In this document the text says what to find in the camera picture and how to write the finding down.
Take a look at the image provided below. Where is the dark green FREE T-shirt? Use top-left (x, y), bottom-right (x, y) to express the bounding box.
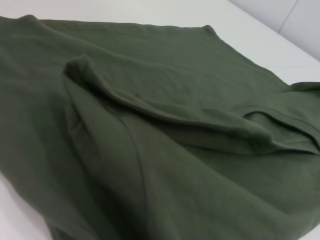
top-left (0, 14), bottom-right (320, 240)

